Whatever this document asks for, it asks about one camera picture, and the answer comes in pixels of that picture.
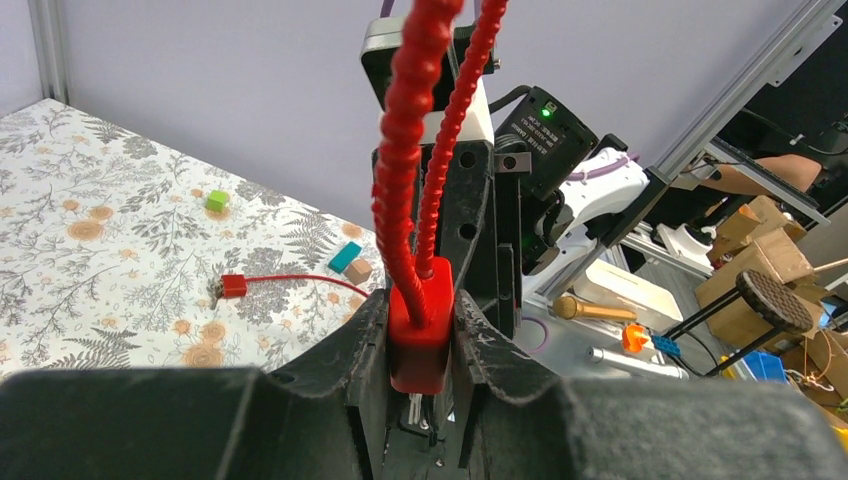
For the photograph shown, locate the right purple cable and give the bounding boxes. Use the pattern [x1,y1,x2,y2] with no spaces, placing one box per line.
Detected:
[566,152,641,183]

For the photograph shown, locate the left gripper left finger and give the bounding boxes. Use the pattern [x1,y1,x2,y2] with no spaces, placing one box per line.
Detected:
[1,289,388,479]

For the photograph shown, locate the green cube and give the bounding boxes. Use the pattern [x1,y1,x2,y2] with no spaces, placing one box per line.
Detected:
[205,190,230,213]

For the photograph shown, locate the red cable padlock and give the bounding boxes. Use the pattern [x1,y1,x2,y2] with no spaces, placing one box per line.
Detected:
[211,273,372,311]
[372,1,507,395]

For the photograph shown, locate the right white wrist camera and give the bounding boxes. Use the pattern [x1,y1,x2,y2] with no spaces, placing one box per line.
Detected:
[359,16,497,147]

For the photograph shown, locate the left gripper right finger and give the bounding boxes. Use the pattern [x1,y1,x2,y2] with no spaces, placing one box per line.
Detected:
[452,291,847,479]

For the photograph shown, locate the silver keys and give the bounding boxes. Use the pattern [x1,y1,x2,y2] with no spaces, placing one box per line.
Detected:
[400,393,438,440]

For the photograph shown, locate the wooden cube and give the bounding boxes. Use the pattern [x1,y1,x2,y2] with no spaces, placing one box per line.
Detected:
[344,258,374,285]

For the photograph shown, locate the teal block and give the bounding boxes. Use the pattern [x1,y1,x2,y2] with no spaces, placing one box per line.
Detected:
[328,242,362,274]

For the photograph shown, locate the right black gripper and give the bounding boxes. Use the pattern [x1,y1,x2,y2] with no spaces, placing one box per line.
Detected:
[370,139,525,339]

